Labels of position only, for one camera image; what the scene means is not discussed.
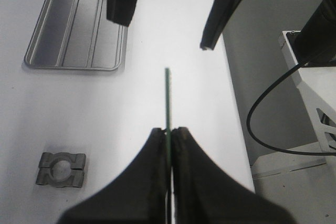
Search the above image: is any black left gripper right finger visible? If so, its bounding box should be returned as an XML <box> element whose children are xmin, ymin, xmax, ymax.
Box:
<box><xmin>171</xmin><ymin>127</ymin><xmax>296</xmax><ymax>223</ymax></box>

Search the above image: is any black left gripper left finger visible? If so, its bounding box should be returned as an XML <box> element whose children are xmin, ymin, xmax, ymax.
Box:
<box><xmin>58</xmin><ymin>128</ymin><xmax>169</xmax><ymax>223</ymax></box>

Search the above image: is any grey metal clamp block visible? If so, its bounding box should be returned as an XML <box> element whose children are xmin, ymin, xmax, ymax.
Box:
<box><xmin>35</xmin><ymin>152</ymin><xmax>86</xmax><ymax>188</ymax></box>

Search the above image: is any silver metal tray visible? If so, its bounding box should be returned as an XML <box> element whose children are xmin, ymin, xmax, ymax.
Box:
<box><xmin>24</xmin><ymin>0</ymin><xmax>128</xmax><ymax>71</ymax></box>

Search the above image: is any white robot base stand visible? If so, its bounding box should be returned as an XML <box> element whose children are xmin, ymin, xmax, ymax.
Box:
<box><xmin>250</xmin><ymin>30</ymin><xmax>336</xmax><ymax>180</ymax></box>

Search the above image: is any green circuit board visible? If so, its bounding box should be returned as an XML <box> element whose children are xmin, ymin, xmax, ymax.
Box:
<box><xmin>165</xmin><ymin>68</ymin><xmax>172</xmax><ymax>223</ymax></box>

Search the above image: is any black cable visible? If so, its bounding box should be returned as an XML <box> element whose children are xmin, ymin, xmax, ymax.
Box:
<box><xmin>247</xmin><ymin>60</ymin><xmax>336</xmax><ymax>155</ymax></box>

